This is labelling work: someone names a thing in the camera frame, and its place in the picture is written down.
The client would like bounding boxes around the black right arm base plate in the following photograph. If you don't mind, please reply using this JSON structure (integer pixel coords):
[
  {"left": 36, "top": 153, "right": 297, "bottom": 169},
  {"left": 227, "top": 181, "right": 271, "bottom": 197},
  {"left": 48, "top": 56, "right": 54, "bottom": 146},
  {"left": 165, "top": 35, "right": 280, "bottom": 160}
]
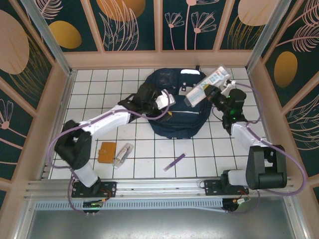
[{"left": 204, "top": 179, "right": 249, "bottom": 197}]

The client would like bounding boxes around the purple pen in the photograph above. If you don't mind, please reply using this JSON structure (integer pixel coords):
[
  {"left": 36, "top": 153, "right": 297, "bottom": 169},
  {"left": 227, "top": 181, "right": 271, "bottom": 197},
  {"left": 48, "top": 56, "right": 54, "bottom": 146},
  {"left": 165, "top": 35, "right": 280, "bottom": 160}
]
[{"left": 163, "top": 153, "right": 187, "bottom": 172}]

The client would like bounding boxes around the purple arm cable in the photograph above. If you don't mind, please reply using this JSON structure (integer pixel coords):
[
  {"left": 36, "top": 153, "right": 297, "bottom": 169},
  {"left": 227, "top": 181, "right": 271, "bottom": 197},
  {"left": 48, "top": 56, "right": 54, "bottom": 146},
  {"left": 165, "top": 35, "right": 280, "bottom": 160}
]
[
  {"left": 233, "top": 82, "right": 308, "bottom": 215},
  {"left": 47, "top": 94, "right": 175, "bottom": 215}
]

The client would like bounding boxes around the grey metal sheet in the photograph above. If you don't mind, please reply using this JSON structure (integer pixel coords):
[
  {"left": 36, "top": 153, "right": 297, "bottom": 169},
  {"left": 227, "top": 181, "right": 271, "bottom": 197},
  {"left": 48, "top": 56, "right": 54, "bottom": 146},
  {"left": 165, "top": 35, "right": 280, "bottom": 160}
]
[{"left": 14, "top": 196, "right": 310, "bottom": 239}]

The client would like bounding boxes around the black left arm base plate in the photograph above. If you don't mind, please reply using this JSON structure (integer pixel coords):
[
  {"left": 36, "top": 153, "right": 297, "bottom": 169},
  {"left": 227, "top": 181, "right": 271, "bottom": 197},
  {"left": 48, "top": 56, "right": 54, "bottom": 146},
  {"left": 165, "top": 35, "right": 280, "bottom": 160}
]
[{"left": 71, "top": 181, "right": 118, "bottom": 199}]

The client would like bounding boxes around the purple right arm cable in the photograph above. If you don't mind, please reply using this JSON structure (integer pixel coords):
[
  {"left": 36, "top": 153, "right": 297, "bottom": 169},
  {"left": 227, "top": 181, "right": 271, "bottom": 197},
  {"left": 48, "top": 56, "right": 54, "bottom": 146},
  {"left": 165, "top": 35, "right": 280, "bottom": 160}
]
[{"left": 233, "top": 82, "right": 308, "bottom": 215}]

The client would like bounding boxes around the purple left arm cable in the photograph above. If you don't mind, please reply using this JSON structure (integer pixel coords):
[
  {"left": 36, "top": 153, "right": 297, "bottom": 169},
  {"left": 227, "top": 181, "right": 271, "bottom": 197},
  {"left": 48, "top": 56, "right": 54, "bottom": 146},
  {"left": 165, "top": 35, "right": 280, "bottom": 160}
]
[{"left": 47, "top": 94, "right": 175, "bottom": 215}]

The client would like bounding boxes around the aluminium mounting rail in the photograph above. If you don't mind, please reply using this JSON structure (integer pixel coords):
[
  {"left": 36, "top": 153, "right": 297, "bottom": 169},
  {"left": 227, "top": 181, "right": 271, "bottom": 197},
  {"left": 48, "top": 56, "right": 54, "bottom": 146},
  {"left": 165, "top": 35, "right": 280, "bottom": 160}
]
[{"left": 24, "top": 177, "right": 295, "bottom": 200}]

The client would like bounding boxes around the grey slotted cable duct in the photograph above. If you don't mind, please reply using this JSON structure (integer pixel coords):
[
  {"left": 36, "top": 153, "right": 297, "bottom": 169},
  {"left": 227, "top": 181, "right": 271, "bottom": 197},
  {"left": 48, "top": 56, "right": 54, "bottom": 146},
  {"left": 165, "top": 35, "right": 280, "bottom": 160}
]
[{"left": 34, "top": 199, "right": 225, "bottom": 213}]

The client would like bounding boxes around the navy blue backpack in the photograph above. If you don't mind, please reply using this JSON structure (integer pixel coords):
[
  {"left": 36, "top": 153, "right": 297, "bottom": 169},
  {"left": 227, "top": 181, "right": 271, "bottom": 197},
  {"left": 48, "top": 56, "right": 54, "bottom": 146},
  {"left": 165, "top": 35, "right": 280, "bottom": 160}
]
[{"left": 145, "top": 66, "right": 212, "bottom": 140}]

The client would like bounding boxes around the clear plastic stationery pack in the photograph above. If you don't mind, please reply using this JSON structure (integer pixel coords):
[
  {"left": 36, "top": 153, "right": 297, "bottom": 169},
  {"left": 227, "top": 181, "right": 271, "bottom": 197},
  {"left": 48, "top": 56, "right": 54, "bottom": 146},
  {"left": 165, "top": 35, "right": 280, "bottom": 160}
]
[{"left": 113, "top": 142, "right": 134, "bottom": 168}]

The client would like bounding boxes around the brown leather card wallet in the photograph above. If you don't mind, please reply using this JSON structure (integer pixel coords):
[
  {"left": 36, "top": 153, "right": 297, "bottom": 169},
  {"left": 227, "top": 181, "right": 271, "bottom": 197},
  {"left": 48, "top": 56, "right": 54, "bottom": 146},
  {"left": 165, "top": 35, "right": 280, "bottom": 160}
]
[{"left": 97, "top": 141, "right": 117, "bottom": 164}]

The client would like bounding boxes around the small electronics board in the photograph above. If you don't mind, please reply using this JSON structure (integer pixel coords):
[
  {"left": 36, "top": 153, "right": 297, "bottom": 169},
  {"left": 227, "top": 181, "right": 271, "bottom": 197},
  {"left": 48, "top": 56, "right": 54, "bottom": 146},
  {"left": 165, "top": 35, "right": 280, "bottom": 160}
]
[
  {"left": 82, "top": 199, "right": 110, "bottom": 209},
  {"left": 224, "top": 198, "right": 251, "bottom": 208}
]

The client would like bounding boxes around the aluminium frame post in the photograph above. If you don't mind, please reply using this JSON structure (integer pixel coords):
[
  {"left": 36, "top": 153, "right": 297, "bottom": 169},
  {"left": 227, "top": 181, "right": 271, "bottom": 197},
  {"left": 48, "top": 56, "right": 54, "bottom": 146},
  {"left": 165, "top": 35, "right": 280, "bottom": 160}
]
[
  {"left": 19, "top": 0, "right": 77, "bottom": 75},
  {"left": 245, "top": 0, "right": 294, "bottom": 73}
]

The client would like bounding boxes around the clear ruler set package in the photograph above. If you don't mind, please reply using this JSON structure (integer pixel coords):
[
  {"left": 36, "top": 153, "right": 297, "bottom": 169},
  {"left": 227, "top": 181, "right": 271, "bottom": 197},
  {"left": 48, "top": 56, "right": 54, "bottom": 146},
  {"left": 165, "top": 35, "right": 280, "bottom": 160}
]
[{"left": 183, "top": 65, "right": 232, "bottom": 108}]

